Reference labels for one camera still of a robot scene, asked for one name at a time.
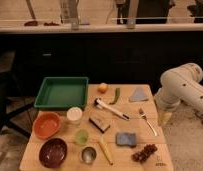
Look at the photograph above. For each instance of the orange bowl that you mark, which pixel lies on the orange bowl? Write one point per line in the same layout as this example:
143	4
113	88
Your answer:
46	125

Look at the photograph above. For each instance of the green chili pepper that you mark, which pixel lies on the green chili pepper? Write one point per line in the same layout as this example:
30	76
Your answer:
116	97

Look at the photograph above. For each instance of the dark rectangular block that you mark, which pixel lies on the dark rectangular block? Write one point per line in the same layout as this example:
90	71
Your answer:
99	123

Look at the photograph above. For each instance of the small metal cup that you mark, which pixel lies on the small metal cup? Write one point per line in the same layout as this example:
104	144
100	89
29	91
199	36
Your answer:
88	155

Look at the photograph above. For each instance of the yellow orange fruit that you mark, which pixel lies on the yellow orange fruit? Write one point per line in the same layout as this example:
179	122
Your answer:
103	87

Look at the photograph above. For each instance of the dark purple bowl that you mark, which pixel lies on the dark purple bowl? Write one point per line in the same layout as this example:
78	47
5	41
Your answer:
53	153

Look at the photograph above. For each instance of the green plastic tray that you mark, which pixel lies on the green plastic tray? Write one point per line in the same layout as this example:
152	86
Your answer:
62	93

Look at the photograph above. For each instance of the white cup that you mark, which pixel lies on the white cup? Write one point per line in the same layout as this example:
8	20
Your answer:
74	115

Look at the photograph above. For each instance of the white handled brush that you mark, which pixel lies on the white handled brush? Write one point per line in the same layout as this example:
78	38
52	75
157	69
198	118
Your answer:
101	104

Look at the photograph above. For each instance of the silver fork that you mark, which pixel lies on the silver fork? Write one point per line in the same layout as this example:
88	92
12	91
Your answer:
143	116

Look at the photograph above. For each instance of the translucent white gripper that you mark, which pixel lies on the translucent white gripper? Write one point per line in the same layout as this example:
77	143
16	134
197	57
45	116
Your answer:
164	110

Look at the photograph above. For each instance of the small green cup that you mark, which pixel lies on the small green cup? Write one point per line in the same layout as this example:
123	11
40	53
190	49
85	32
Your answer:
81	137

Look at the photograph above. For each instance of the wooden cutting board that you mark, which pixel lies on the wooden cutting board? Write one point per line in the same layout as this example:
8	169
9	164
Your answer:
159	161

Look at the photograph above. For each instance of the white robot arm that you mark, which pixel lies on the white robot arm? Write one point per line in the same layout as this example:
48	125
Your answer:
179	84

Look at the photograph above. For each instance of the grey blue triangular cloth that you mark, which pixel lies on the grey blue triangular cloth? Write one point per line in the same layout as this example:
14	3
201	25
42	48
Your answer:
138	95

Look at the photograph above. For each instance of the bunch of dark grapes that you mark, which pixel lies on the bunch of dark grapes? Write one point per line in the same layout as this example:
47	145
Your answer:
144	154

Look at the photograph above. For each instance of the blue sponge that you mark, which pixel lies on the blue sponge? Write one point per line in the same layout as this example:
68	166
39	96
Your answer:
126	139

